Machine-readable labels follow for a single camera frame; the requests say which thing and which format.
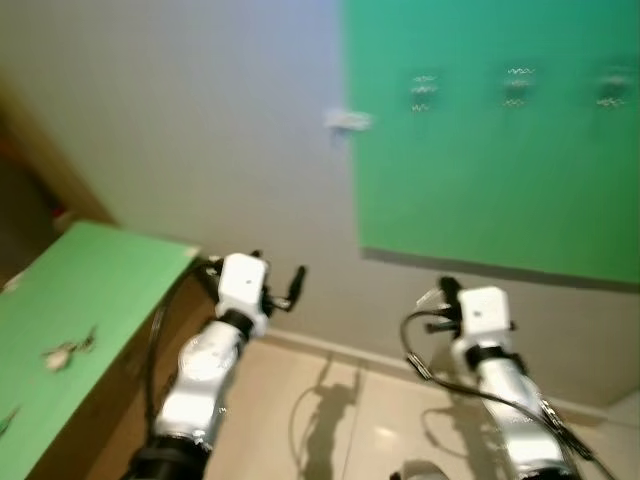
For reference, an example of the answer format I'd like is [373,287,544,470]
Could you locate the green topped table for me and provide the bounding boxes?
[0,220,201,480]

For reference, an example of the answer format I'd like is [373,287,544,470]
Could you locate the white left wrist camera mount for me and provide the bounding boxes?
[216,253,271,319]

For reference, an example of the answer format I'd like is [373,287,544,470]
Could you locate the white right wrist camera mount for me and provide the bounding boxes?
[458,287,514,347]

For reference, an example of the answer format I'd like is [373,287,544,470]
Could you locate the grey robot leg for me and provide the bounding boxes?
[394,460,451,480]

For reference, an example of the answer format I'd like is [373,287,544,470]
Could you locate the bunch of keys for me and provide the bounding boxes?
[42,327,99,374]

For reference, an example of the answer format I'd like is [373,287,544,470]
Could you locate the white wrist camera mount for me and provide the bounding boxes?
[458,287,514,347]
[216,253,271,319]

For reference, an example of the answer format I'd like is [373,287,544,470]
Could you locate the green wall board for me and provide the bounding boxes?
[342,0,640,287]

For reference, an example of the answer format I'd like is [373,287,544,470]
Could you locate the brown wooden door frame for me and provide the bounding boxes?
[0,85,119,286]

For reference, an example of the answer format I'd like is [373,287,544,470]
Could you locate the white wall clip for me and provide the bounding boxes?
[325,108,373,134]

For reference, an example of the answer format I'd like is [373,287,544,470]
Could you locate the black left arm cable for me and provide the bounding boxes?
[145,257,219,441]

